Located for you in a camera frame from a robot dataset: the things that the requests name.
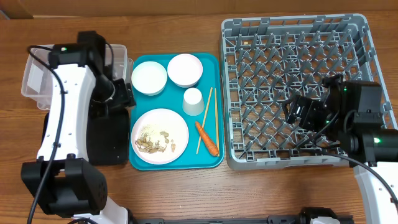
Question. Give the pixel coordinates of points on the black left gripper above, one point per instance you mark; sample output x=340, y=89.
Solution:
x=122, y=94

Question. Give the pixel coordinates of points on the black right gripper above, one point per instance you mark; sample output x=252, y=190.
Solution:
x=312, y=112

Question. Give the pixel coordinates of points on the pale green bowl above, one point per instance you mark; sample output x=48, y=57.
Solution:
x=149, y=78

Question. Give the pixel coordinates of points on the white plate with food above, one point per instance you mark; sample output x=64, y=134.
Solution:
x=159, y=136

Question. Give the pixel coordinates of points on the pink bowl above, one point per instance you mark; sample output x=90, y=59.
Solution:
x=185, y=70

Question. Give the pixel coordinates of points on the white cup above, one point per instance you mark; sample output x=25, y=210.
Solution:
x=193, y=103

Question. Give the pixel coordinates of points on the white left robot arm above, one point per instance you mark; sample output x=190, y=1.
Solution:
x=81, y=80

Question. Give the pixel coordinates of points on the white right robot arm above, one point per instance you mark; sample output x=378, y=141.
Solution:
x=349, y=124

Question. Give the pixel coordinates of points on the grey dishwasher rack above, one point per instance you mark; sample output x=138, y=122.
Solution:
x=267, y=60

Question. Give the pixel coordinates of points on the black tray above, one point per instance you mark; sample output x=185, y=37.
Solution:
x=72, y=138

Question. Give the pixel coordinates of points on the teal serving tray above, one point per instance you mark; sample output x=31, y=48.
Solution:
x=171, y=97

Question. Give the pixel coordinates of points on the clear plastic bin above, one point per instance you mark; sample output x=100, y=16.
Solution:
x=37, y=80

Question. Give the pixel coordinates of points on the left wooden chopstick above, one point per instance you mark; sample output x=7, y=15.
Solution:
x=204, y=118

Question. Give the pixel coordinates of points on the wooden chopstick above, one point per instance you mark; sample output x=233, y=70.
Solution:
x=216, y=124
x=204, y=118

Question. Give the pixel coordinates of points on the right wooden chopstick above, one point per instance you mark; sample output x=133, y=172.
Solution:
x=216, y=124

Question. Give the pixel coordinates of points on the orange carrot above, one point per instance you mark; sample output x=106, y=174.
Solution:
x=210, y=145

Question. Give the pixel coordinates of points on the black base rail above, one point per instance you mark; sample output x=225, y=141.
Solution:
x=307, y=215

